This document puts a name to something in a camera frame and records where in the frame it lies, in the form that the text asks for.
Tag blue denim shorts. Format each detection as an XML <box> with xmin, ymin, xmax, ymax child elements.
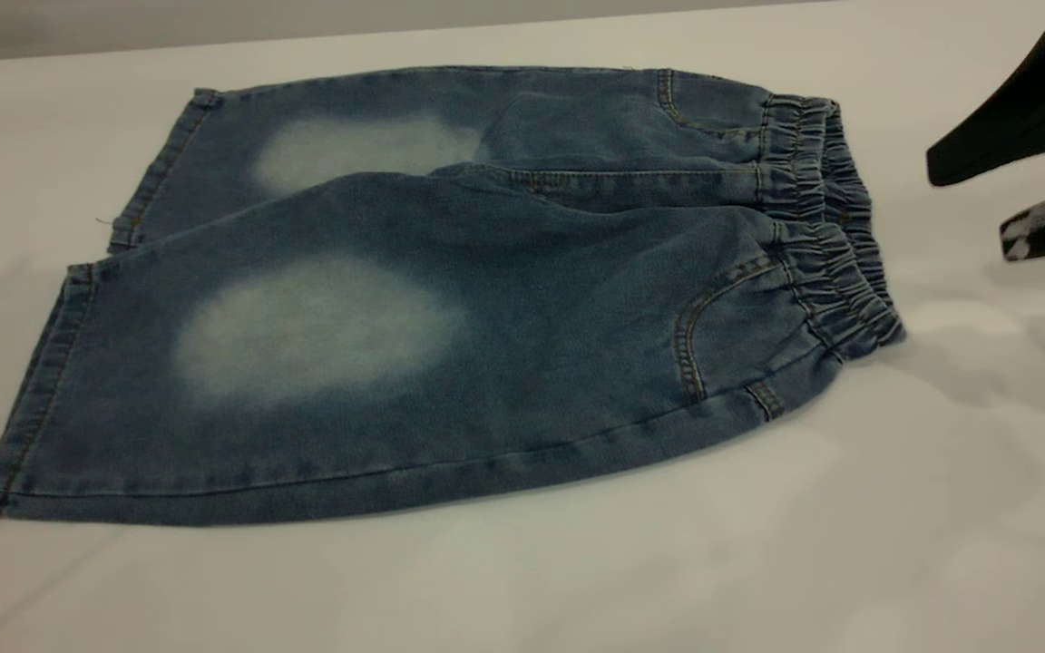
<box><xmin>0</xmin><ymin>65</ymin><xmax>906</xmax><ymax>527</ymax></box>

